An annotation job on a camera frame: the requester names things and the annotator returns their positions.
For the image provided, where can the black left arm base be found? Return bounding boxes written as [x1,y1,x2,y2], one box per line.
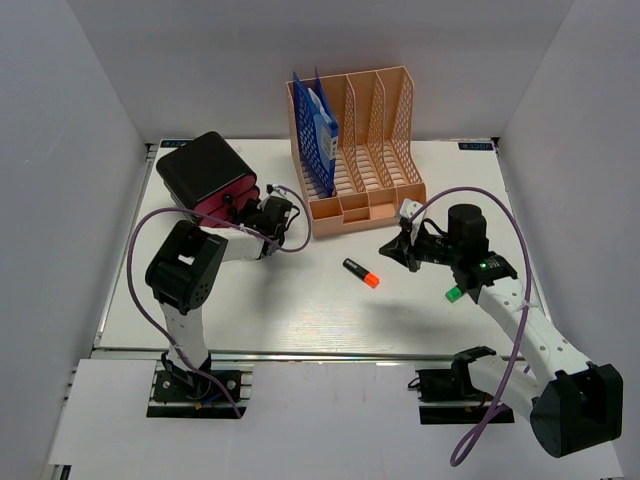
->
[146,362,253,420]

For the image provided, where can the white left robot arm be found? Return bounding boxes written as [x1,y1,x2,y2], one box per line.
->
[145,194,300,399]

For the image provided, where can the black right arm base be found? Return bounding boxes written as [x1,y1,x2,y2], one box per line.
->
[407,346,496,426]

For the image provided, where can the green black highlighter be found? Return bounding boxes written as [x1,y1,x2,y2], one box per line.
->
[445,286,464,303]

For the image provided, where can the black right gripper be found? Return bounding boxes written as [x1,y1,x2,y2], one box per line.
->
[380,222,462,272]

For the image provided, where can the peach plastic file organizer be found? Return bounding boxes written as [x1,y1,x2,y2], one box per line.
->
[286,66,427,239]

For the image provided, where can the blue plastic folder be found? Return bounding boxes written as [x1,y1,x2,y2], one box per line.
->
[292,72,340,198]

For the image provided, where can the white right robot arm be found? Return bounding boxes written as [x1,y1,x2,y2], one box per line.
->
[379,199,623,458]

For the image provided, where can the orange black highlighter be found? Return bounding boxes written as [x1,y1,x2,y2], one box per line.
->
[342,258,380,288]

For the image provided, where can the black pink drawer unit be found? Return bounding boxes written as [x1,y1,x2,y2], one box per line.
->
[156,131,260,228]

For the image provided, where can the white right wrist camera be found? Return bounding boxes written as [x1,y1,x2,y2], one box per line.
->
[396,198,425,245]

